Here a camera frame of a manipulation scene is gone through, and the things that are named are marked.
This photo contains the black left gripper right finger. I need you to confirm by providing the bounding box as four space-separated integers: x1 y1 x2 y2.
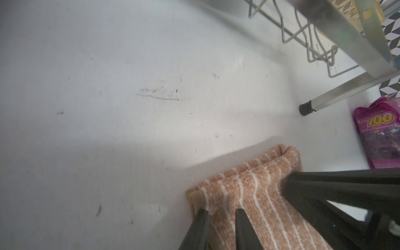
235 208 263 250

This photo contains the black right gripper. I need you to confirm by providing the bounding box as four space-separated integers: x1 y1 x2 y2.
282 169 400 250

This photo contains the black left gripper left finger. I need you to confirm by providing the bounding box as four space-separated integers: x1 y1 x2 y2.
179 209 210 250

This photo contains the striped brown dishcloth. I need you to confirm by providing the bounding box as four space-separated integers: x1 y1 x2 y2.
185 144 331 250

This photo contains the purple blackcurrant gummy bag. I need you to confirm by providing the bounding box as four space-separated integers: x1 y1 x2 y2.
353 94 400 169

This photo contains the silver metal dish rack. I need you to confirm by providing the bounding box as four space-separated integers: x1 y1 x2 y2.
248 1 400 116

